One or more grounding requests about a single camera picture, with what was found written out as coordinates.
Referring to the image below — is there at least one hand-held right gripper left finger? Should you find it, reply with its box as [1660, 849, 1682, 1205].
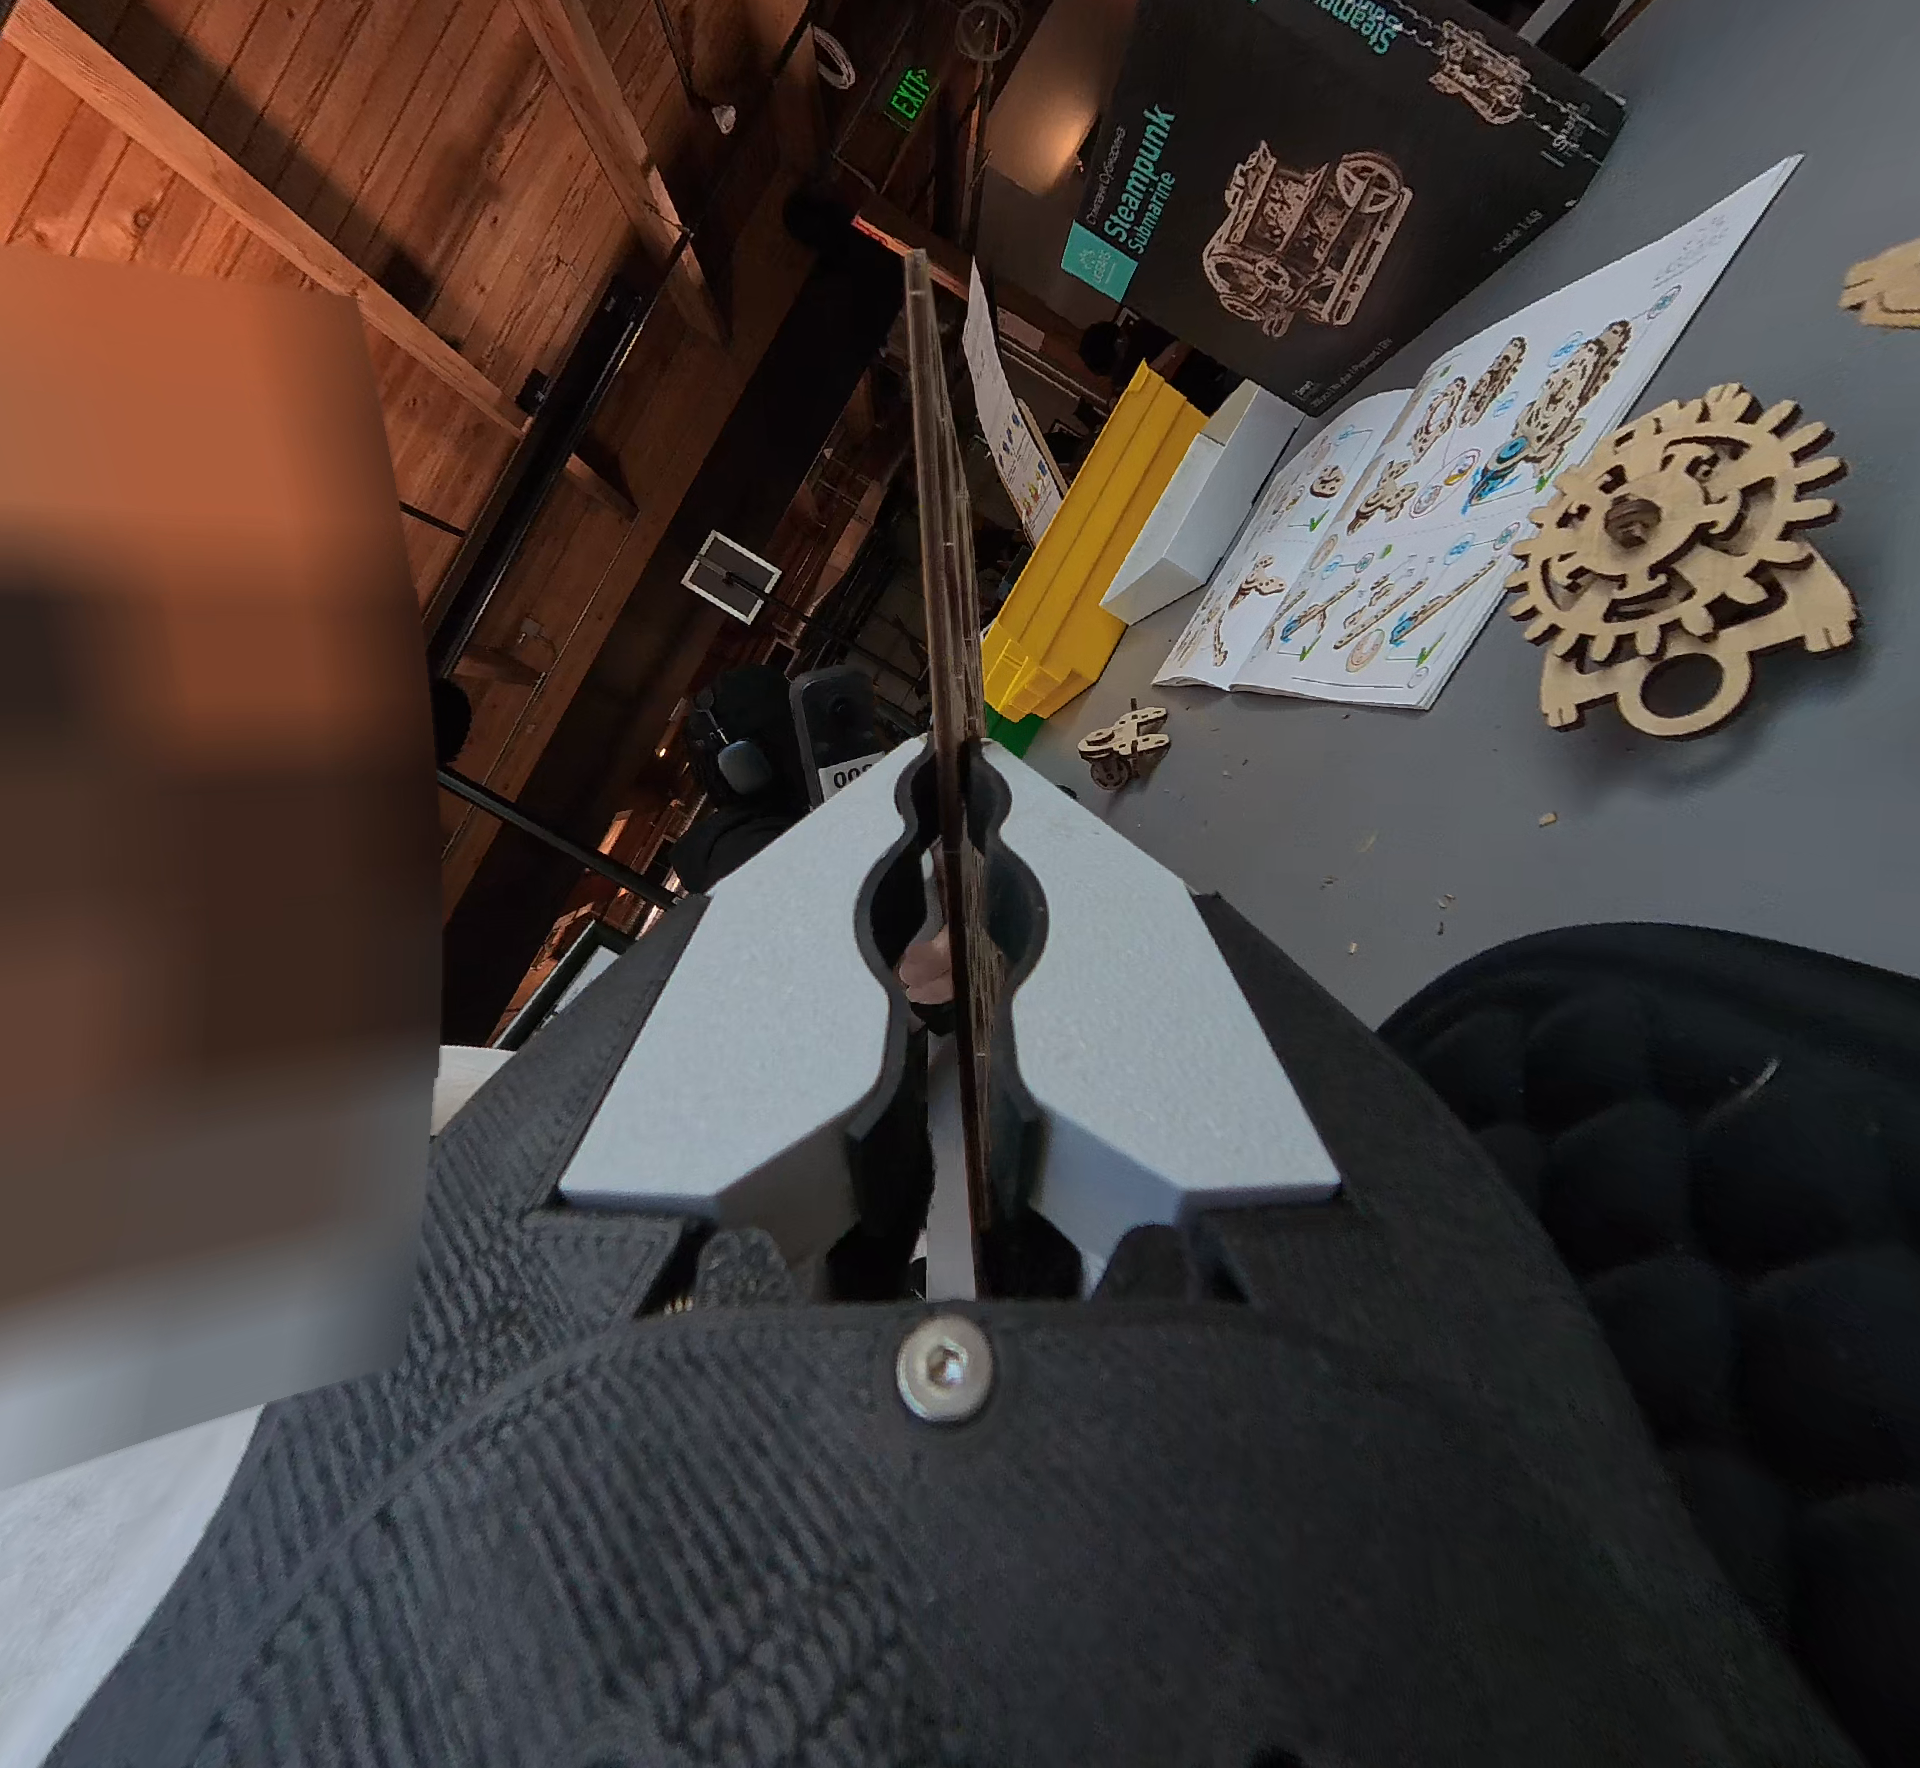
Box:
[557, 735, 944, 1298]

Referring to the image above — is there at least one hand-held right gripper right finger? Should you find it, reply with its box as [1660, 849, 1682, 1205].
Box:
[959, 740, 1345, 1298]

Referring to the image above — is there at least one wooden puzzle parts sheet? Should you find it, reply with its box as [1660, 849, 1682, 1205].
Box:
[901, 247, 1005, 1237]

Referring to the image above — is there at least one white square ceiling light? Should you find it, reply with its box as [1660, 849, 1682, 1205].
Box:
[682, 529, 787, 624]

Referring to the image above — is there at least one yellow plastic bin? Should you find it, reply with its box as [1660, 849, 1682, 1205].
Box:
[982, 360, 1209, 722]

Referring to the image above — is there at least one small wooden wheeled assembly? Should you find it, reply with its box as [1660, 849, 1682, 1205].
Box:
[1075, 698, 1173, 791]

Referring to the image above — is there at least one white illustrated poster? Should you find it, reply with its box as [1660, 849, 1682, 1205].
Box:
[959, 260, 1068, 548]

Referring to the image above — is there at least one white cardboard box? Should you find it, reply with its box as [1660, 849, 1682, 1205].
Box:
[1100, 380, 1308, 624]

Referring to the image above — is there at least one wooden gear assembly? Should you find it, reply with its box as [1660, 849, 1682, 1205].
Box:
[1504, 383, 1864, 737]

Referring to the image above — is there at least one black puzzle kit box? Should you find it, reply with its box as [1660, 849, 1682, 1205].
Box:
[1058, 0, 1630, 411]

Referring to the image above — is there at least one person's white shirt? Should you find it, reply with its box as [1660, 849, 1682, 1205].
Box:
[0, 1407, 273, 1768]

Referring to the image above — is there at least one illustrated instruction booklet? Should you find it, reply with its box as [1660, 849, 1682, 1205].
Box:
[1153, 154, 1806, 712]

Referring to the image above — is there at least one loose wooden puzzle piece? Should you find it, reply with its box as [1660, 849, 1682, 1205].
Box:
[1843, 240, 1920, 332]

